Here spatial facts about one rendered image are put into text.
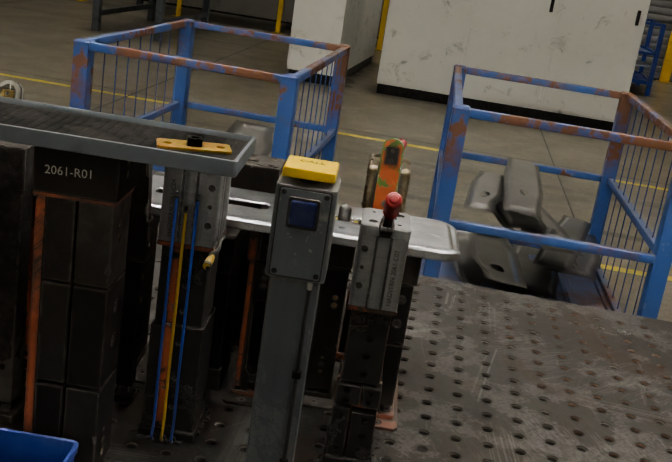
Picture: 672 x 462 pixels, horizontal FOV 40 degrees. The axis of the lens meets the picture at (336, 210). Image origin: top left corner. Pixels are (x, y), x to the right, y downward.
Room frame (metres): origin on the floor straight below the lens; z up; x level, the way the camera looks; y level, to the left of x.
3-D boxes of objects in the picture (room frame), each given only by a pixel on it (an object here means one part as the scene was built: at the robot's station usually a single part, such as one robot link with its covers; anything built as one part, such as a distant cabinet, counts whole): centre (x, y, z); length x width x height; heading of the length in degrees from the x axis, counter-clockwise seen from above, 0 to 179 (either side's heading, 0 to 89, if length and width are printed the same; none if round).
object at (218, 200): (1.20, 0.19, 0.90); 0.13 x 0.10 x 0.41; 178
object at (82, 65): (3.72, 0.51, 0.47); 1.20 x 0.80 x 0.95; 173
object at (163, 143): (1.02, 0.17, 1.17); 0.08 x 0.04 x 0.01; 104
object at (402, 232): (1.19, -0.07, 0.88); 0.11 x 0.10 x 0.36; 178
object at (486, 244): (3.54, -0.77, 0.47); 1.20 x 0.80 x 0.95; 175
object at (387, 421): (1.36, -0.11, 0.84); 0.18 x 0.06 x 0.29; 178
